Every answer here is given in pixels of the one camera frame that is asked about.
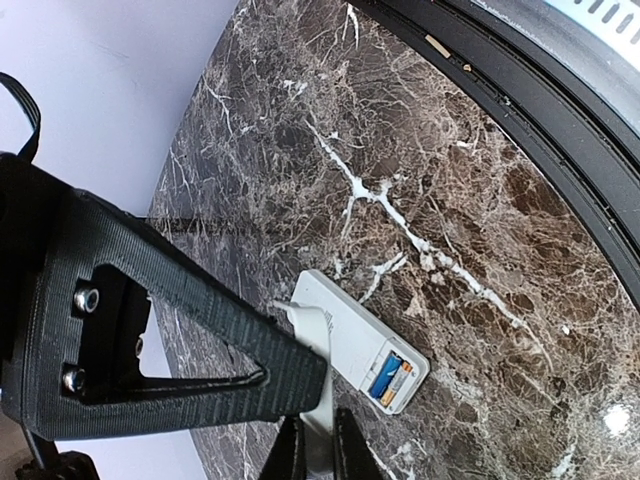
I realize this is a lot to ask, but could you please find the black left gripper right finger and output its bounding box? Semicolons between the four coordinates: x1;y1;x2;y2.
334;408;383;480

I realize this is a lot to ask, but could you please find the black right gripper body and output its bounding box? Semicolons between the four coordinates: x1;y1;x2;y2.
1;154;70;400

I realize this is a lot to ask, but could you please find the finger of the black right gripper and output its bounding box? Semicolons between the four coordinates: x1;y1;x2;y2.
1;189;328;440

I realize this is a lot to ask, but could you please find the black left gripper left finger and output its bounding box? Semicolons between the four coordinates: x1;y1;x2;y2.
259;417;307;480

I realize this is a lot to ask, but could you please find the white remote control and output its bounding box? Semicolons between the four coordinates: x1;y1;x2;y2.
292;270;431;415

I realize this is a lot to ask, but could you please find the blue battery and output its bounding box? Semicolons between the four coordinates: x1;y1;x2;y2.
369;351;403;399

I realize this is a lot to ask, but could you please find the gold battery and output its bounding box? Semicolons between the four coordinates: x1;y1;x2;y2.
380;361;413;408

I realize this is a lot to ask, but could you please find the white battery cover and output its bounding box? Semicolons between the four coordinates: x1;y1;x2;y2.
273;301;334;479

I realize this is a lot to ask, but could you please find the black front rail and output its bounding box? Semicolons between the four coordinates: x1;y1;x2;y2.
355;1;639;303

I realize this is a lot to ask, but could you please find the white slotted cable duct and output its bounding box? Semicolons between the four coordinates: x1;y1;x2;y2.
547;0;639;57

